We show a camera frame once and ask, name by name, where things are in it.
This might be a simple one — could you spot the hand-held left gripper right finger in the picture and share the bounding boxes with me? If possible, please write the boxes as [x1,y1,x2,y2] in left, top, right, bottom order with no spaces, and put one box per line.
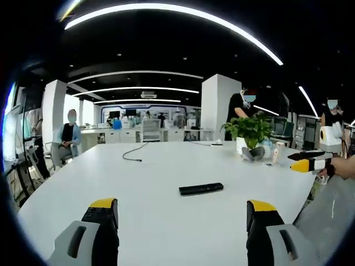
[246,199,320,266]

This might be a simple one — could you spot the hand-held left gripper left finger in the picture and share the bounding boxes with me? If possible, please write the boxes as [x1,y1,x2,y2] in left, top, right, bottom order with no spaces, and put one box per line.
[47,197,120,266]

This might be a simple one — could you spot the metal equipment rack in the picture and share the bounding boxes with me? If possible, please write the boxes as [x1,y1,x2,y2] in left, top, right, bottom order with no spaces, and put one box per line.
[293,113,320,152]

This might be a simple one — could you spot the light blue round object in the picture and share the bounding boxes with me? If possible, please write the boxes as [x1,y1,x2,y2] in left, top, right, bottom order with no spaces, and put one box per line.
[262,139,275,158]

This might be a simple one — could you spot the grey office chair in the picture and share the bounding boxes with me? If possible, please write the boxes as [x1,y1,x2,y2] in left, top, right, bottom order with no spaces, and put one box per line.
[142,119,162,142]

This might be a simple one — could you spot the person's right hand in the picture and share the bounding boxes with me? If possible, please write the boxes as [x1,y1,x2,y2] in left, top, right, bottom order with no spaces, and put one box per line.
[318,165,337,180]

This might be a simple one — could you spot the grey soft object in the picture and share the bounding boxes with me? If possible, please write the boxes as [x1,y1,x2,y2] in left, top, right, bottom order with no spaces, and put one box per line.
[240,146,266,162]

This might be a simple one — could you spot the ceiling light strips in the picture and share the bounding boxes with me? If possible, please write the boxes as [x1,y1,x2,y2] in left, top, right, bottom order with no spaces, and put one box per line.
[64,3,319,117]

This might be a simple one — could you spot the black remote control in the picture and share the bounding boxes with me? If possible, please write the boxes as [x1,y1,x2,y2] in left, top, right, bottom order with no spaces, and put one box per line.
[179,182,224,197]

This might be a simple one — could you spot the white cabinet counter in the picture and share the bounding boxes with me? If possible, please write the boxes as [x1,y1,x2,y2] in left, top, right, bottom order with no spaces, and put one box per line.
[80,126,214,145]

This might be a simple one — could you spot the black cable on table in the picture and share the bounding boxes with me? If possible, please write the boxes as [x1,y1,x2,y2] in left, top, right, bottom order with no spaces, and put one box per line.
[123,142,149,162]

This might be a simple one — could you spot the green potted plant white pot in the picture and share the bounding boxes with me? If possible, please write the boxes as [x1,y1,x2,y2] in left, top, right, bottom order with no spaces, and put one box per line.
[220,114,275,154]

